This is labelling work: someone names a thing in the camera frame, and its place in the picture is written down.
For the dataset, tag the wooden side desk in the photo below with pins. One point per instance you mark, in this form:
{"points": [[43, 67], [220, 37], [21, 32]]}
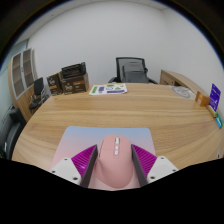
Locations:
{"points": [[176, 79]]}

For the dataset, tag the pink computer mouse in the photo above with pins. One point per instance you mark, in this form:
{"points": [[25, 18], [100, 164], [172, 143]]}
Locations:
{"points": [[115, 163]]}

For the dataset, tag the white printed paper sheet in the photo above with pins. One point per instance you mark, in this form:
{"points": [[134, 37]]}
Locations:
{"points": [[108, 89]]}

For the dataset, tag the black visitor chair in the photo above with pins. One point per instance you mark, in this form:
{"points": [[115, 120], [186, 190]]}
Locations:
{"points": [[38, 88]]}

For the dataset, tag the black cardboard box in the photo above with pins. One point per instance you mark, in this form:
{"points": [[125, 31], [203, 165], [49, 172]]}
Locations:
{"points": [[74, 70]]}

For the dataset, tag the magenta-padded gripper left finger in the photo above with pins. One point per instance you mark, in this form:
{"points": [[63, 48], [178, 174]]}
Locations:
{"points": [[81, 161]]}

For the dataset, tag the black leather sofa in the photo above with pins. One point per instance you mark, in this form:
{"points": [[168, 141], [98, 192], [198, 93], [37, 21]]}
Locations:
{"points": [[10, 133]]}

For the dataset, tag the small orange box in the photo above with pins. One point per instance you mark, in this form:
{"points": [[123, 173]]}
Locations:
{"points": [[202, 99]]}

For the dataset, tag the pink and blue mouse pad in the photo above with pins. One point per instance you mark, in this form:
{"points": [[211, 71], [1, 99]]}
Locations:
{"points": [[80, 136]]}

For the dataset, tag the purple sign card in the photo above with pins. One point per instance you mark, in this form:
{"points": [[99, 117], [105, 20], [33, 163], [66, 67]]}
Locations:
{"points": [[215, 96]]}

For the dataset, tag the wide brown cardboard box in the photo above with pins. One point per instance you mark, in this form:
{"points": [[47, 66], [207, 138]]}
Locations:
{"points": [[76, 86]]}

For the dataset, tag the small teal box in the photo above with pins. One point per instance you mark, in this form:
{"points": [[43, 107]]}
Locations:
{"points": [[219, 120]]}

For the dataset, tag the wooden shelf cabinet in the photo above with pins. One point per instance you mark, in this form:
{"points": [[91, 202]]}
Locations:
{"points": [[20, 96]]}

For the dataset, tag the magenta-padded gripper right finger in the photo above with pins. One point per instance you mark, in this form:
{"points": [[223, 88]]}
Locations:
{"points": [[148, 160]]}

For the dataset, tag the black mesh office chair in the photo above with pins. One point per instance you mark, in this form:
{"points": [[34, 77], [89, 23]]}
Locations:
{"points": [[133, 71]]}

